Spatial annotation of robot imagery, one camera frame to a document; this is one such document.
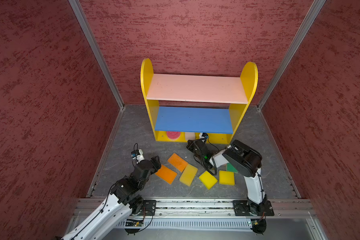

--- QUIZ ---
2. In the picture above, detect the white sponge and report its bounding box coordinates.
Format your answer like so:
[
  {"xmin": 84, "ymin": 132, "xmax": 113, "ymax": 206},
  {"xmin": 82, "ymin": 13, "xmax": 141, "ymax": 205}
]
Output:
[{"xmin": 185, "ymin": 132, "xmax": 196, "ymax": 141}]

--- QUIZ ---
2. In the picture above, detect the round pink smiley sponge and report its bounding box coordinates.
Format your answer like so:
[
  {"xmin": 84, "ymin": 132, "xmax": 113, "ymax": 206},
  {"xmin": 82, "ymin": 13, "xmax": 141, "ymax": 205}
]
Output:
[{"xmin": 166, "ymin": 132, "xmax": 181, "ymax": 141}]

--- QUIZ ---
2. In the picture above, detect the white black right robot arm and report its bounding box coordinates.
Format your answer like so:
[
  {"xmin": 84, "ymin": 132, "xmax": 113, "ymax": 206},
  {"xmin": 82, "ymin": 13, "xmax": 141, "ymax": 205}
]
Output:
[{"xmin": 187, "ymin": 138, "xmax": 274, "ymax": 218}]

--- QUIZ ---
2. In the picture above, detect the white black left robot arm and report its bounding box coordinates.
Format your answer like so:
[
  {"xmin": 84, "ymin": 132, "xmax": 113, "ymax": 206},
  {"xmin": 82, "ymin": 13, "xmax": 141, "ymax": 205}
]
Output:
[{"xmin": 61, "ymin": 156, "xmax": 162, "ymax": 240}]

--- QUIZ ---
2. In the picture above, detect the yellow shelf with coloured boards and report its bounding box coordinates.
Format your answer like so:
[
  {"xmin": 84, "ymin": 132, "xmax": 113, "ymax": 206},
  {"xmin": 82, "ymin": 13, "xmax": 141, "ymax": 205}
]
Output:
[{"xmin": 141, "ymin": 59, "xmax": 259, "ymax": 144}]

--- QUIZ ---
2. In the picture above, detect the orange sponge lower left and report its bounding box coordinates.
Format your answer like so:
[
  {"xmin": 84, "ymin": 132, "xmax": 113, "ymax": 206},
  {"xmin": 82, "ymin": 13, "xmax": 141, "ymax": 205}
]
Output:
[{"xmin": 155, "ymin": 166, "xmax": 177, "ymax": 185}]

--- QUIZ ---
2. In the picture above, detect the orange sponge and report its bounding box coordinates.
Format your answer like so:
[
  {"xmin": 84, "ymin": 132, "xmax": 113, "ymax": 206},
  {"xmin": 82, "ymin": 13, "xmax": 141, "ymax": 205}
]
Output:
[
  {"xmin": 155, "ymin": 166, "xmax": 177, "ymax": 185},
  {"xmin": 168, "ymin": 153, "xmax": 189, "ymax": 172}
]

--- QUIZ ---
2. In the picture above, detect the orange sponge upper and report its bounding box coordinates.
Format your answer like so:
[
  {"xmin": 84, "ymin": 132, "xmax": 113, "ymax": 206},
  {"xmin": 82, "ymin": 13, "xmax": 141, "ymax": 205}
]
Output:
[{"xmin": 168, "ymin": 153, "xmax": 189, "ymax": 172}]

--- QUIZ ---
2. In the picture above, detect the pale yellow sponge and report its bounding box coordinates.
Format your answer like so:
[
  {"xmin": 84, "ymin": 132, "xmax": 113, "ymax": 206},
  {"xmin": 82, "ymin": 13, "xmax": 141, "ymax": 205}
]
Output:
[{"xmin": 180, "ymin": 164, "xmax": 198, "ymax": 187}]

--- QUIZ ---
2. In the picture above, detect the bright yellow diamond sponge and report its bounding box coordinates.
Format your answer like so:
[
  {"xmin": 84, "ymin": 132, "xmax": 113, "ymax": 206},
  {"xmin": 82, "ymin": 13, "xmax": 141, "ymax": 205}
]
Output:
[{"xmin": 199, "ymin": 171, "xmax": 218, "ymax": 190}]

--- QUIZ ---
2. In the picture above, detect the green yellow scouring sponge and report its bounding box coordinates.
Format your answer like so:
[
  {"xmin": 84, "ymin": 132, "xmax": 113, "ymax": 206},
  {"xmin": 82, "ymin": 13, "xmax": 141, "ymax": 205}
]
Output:
[{"xmin": 226, "ymin": 163, "xmax": 238, "ymax": 174}]

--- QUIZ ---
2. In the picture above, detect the bright yellow square sponge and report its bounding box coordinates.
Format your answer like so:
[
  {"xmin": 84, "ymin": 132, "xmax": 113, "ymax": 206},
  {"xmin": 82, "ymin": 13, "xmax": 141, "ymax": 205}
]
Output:
[{"xmin": 219, "ymin": 171, "xmax": 235, "ymax": 186}]

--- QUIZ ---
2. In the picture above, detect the left circuit board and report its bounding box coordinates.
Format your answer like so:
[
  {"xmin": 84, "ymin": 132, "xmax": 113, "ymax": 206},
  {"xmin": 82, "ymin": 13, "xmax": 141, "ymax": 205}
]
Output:
[{"xmin": 125, "ymin": 219, "xmax": 144, "ymax": 228}]

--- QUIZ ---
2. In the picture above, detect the circuit board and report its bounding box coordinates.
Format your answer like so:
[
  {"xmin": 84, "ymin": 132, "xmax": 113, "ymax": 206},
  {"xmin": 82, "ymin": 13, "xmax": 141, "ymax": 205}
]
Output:
[
  {"xmin": 125, "ymin": 219, "xmax": 144, "ymax": 228},
  {"xmin": 251, "ymin": 219, "xmax": 267, "ymax": 229}
]

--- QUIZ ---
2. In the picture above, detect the right circuit board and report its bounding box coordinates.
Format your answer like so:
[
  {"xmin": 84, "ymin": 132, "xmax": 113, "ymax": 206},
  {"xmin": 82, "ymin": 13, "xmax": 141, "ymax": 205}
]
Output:
[{"xmin": 251, "ymin": 219, "xmax": 267, "ymax": 229}]

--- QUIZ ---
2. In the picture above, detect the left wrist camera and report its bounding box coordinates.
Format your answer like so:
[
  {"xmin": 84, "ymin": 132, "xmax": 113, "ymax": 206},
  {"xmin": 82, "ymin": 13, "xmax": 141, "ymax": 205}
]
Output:
[{"xmin": 131, "ymin": 149, "xmax": 145, "ymax": 164}]

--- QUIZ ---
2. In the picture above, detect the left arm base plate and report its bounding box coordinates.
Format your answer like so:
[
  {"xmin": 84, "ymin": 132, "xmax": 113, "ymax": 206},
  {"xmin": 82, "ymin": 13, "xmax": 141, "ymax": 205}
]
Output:
[{"xmin": 132, "ymin": 199, "xmax": 157, "ymax": 216}]

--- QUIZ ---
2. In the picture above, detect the aluminium mounting rail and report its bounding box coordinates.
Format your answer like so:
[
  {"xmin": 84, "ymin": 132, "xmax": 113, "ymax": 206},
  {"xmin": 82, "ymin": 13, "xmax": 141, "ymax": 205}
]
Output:
[{"xmin": 73, "ymin": 198, "xmax": 317, "ymax": 219}]

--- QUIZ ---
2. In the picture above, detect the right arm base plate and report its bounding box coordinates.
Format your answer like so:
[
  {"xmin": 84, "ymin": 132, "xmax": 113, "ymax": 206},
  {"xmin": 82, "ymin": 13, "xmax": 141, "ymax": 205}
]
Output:
[{"xmin": 233, "ymin": 200, "xmax": 275, "ymax": 217}]

